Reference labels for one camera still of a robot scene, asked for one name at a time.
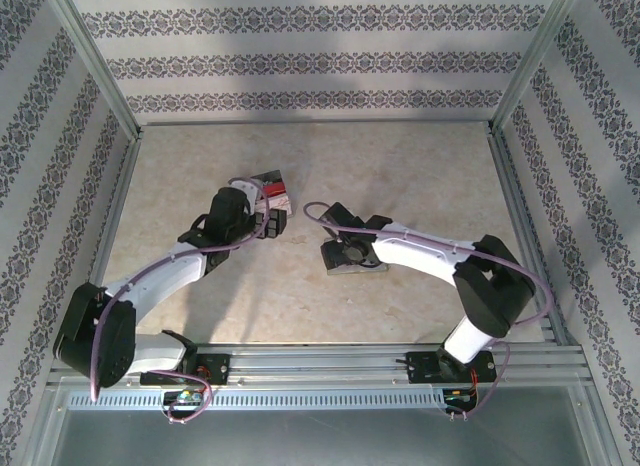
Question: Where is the grey sheet metal shelf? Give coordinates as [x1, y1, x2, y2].
[29, 408, 609, 466]

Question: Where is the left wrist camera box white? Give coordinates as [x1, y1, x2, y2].
[228, 177, 266, 200]

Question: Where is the aluminium side rail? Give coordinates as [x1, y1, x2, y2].
[69, 125, 146, 348]
[487, 124, 566, 346]

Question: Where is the aluminium mounting rail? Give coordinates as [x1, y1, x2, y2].
[47, 341, 587, 388]

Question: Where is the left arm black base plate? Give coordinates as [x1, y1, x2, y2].
[139, 353, 231, 387]

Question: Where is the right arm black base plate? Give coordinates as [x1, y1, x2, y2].
[405, 350, 499, 386]

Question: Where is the slotted grey cable duct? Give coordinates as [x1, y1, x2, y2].
[64, 389, 451, 411]

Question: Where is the aluminium corner post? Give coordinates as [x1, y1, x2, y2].
[39, 0, 144, 140]
[488, 0, 585, 135]

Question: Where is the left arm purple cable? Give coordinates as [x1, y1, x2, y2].
[91, 177, 274, 426]

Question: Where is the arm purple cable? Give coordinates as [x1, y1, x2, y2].
[302, 201, 552, 423]
[91, 177, 274, 426]

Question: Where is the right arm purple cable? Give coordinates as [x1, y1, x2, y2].
[302, 201, 552, 423]

